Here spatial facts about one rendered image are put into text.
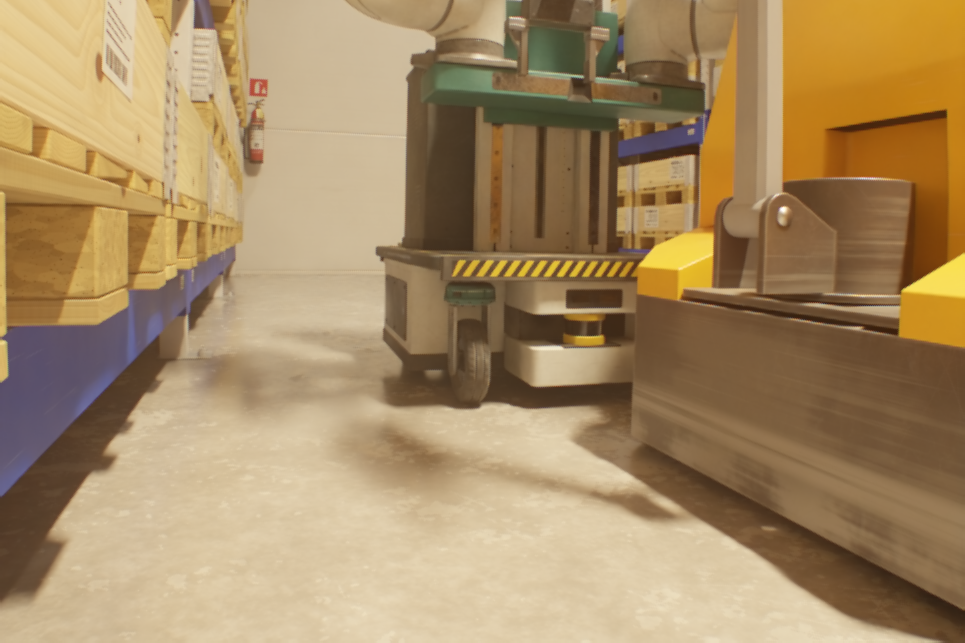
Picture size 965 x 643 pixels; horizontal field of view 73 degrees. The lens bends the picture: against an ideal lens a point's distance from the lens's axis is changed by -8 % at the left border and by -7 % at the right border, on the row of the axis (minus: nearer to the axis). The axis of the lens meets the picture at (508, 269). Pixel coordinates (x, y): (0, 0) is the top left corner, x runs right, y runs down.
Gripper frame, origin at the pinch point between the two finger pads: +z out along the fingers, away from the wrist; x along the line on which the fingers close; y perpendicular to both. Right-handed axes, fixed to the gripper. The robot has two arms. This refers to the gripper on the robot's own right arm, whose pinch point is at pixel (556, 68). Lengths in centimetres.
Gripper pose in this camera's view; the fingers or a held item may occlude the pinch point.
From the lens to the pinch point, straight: 135.1
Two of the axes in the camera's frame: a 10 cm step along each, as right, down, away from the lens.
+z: -0.2, 10.0, 0.5
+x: -9.5, -0.1, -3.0
